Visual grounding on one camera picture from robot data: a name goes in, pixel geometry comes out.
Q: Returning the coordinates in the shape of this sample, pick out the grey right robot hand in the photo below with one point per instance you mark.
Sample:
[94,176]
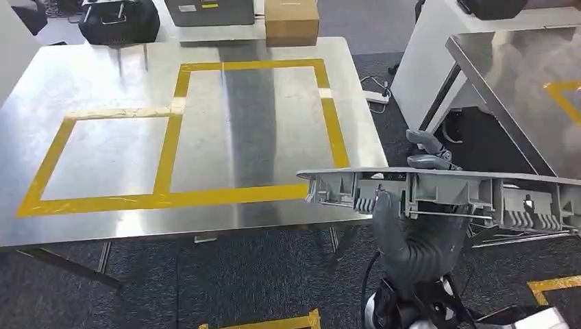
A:
[422,254]

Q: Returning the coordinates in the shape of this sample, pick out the black device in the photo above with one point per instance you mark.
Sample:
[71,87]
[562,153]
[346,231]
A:
[492,8]

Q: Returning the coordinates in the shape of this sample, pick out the black carry case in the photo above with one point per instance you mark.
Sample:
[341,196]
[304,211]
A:
[119,22]

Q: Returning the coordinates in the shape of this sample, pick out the silver plastic wheel hubcap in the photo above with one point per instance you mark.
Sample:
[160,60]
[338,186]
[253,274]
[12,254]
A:
[449,188]

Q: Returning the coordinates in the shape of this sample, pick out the white cabinet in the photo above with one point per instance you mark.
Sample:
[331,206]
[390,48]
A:
[426,68]

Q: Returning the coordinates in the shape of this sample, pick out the steel work table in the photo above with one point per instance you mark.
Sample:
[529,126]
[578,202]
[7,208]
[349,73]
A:
[113,154]
[522,104]

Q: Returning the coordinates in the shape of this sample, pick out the white power strip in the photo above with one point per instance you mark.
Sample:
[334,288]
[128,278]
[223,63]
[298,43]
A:
[376,96]

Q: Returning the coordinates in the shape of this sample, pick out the brown cardboard box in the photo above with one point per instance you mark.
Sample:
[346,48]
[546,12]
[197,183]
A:
[292,20]

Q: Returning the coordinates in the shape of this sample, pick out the grey metal box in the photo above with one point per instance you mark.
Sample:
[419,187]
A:
[209,11]

